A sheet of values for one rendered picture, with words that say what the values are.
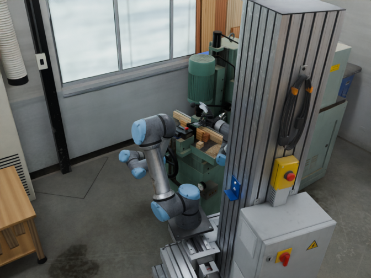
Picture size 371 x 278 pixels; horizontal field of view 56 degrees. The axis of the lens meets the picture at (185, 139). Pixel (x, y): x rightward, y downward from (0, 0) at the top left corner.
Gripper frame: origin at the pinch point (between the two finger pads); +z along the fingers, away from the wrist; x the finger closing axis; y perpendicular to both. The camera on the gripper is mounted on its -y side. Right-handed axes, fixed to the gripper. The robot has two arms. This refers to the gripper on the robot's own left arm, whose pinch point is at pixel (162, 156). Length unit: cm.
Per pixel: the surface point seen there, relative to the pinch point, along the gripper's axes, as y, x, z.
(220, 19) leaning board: -125, -104, 129
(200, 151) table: -11.2, 12.5, 21.0
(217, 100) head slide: -48, 1, 32
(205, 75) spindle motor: -60, 2, 6
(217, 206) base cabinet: 32, 16, 71
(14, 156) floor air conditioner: 61, -123, -31
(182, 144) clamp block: -11.5, 2.1, 12.2
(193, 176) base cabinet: 10.6, 6.7, 33.9
